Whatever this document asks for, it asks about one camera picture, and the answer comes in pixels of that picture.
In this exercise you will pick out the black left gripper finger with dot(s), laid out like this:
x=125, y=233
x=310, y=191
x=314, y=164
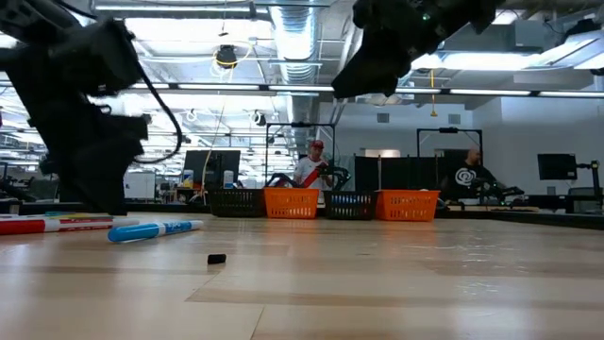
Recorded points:
x=85, y=193
x=113, y=198

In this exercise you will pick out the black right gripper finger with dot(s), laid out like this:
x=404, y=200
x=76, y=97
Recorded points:
x=384, y=63
x=363, y=85

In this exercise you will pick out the blue thin marker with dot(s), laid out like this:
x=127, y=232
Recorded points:
x=151, y=231

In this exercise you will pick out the red thin marker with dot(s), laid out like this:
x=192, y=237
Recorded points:
x=28, y=227

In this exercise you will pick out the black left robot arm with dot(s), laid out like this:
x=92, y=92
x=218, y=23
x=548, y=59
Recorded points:
x=71, y=66

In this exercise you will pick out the background black robot arm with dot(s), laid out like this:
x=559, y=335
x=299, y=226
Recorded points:
x=337, y=175
x=500, y=191
x=278, y=179

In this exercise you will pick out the yellow thin marker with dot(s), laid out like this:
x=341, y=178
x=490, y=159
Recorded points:
x=89, y=215

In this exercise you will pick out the teal thin marker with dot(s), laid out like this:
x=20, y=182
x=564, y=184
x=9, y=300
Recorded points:
x=59, y=213

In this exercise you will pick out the black partition panel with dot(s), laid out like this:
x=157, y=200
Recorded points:
x=377, y=172

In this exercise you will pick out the person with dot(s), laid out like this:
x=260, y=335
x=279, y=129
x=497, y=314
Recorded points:
x=467, y=175
x=309, y=167

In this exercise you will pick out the black monitor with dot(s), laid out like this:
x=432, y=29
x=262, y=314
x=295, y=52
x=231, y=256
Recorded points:
x=557, y=166
x=212, y=165

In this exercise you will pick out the long ceiling light strip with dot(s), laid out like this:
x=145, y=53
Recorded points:
x=491, y=92

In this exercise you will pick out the small black piece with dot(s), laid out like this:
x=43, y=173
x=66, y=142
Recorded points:
x=216, y=259

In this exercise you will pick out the black plastic mesh basket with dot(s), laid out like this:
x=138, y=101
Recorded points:
x=349, y=205
x=236, y=203

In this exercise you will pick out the orange plastic mesh basket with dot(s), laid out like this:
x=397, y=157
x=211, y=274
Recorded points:
x=291, y=202
x=406, y=205

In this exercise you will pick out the white ceiling light panel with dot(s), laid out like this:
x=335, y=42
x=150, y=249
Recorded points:
x=561, y=52

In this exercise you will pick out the black metal frame stand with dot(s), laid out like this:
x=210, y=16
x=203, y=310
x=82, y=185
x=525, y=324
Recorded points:
x=448, y=130
x=299, y=124

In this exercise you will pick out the silver round air duct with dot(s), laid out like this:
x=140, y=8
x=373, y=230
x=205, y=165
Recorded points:
x=295, y=33

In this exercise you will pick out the black ceiling camera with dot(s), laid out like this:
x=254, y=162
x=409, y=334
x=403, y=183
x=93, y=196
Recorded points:
x=226, y=56

